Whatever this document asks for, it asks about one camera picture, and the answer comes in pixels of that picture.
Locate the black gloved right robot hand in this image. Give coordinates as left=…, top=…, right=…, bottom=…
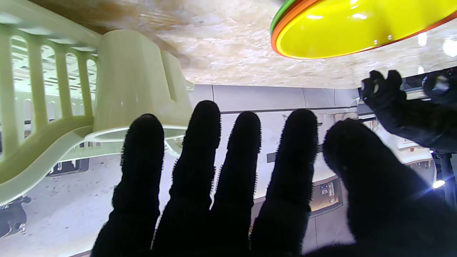
left=91, top=100, right=457, bottom=257

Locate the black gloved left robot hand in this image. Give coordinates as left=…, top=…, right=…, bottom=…
left=360, top=68, right=457, bottom=154

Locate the yellow plastic bowl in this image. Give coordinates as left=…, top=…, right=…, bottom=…
left=275, top=0, right=457, bottom=59

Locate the orange plastic bowl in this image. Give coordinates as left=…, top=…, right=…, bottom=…
left=270, top=0, right=457, bottom=59

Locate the green plastic bowl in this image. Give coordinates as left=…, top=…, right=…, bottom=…
left=270, top=0, right=298, bottom=34

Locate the white machine with orange trim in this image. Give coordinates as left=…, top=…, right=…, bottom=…
left=373, top=120, right=434, bottom=166

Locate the pale green plastic dish rack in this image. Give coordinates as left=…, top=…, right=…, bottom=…
left=0, top=0, right=195, bottom=206

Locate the black toaster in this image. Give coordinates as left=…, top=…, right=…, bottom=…
left=46, top=158, right=90, bottom=176

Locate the black coffee machine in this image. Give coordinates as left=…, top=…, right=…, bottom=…
left=0, top=195, right=32, bottom=238

